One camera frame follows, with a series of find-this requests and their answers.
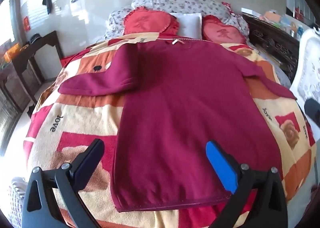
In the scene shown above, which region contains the white pillow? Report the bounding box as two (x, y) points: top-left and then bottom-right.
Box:
(171, 13), (203, 40)

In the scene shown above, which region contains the white ornate chair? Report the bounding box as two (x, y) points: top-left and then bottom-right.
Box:
(290, 28), (320, 109)

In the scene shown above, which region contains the orange paper box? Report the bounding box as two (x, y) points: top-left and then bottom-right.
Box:
(265, 11), (280, 22)

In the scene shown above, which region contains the dark wooden desk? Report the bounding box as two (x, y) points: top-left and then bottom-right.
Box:
(0, 31), (63, 118)

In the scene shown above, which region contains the maroon knit sweater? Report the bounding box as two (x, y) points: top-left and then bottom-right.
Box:
(58, 38), (298, 212)

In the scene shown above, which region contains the dark carved wooden headboard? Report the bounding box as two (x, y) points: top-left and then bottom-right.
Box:
(242, 13), (300, 81)

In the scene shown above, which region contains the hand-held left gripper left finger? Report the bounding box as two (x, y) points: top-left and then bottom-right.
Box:
(21, 139), (105, 228)

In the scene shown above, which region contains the large red heart pillow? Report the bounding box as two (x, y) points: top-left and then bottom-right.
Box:
(124, 7), (180, 36)

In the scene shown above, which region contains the floral quilt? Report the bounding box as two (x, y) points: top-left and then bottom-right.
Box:
(105, 0), (250, 44)

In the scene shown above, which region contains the small red heart pillow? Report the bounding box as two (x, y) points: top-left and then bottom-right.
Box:
(202, 15), (247, 45)

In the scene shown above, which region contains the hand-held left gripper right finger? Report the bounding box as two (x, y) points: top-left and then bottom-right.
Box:
(205, 140), (295, 228)

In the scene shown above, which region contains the red orange printed blanket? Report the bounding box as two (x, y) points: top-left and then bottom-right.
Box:
(22, 32), (317, 228)

